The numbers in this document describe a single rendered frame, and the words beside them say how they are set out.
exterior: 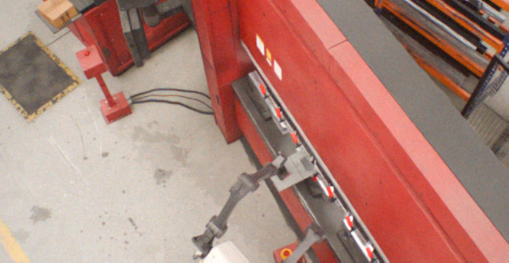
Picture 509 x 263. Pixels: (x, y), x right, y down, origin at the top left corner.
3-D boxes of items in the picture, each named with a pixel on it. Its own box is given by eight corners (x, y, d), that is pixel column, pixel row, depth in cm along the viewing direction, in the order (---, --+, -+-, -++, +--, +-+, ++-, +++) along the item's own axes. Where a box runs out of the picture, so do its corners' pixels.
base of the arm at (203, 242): (190, 239, 298) (203, 255, 294) (198, 228, 296) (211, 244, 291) (199, 237, 306) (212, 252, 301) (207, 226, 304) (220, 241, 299)
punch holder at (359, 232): (349, 225, 310) (353, 215, 296) (362, 218, 312) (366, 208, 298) (364, 247, 304) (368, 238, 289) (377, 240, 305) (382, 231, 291)
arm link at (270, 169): (235, 180, 277) (250, 195, 275) (241, 172, 276) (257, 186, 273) (262, 166, 317) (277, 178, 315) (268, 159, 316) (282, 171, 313)
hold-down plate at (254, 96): (245, 89, 385) (244, 87, 382) (251, 86, 386) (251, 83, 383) (265, 121, 371) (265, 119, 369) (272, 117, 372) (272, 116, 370)
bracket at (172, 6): (157, 11, 389) (154, 5, 383) (187, -2, 394) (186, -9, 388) (179, 50, 371) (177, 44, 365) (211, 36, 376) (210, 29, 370)
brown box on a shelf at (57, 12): (34, 12, 415) (28, 1, 404) (63, -6, 423) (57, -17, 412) (54, 34, 403) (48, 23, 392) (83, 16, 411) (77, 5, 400)
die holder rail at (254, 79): (248, 81, 388) (247, 73, 380) (255, 78, 389) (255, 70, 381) (283, 134, 366) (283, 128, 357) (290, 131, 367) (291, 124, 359)
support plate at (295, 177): (265, 168, 341) (265, 168, 340) (301, 150, 346) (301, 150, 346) (278, 192, 333) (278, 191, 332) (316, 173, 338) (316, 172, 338)
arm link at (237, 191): (229, 183, 269) (243, 197, 267) (244, 170, 278) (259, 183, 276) (203, 229, 299) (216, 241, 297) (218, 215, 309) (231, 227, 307)
